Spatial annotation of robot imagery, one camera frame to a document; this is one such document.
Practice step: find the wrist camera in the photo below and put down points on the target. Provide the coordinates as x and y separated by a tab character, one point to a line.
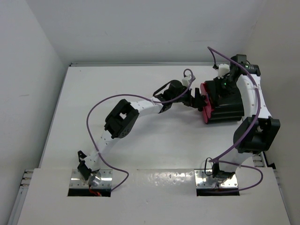
222	70
187	80

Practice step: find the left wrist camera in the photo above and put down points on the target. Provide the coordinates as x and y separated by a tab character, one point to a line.
187	80

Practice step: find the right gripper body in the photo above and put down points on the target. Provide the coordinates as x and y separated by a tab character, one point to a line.
227	86

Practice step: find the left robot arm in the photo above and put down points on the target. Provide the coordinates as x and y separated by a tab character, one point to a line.
120	121

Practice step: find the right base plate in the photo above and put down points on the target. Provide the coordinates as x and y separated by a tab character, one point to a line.
204	181

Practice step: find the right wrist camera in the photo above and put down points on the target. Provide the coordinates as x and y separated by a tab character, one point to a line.
222	70

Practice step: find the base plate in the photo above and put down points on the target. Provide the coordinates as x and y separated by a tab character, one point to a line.
204	181
101	179

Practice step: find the black pink drawer organizer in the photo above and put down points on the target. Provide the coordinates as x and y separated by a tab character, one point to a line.
221	106

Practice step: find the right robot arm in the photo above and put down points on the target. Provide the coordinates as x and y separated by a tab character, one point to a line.
258	128

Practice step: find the left base plate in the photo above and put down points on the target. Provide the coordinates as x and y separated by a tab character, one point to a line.
101	179

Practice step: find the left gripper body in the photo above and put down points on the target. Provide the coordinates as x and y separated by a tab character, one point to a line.
188	101

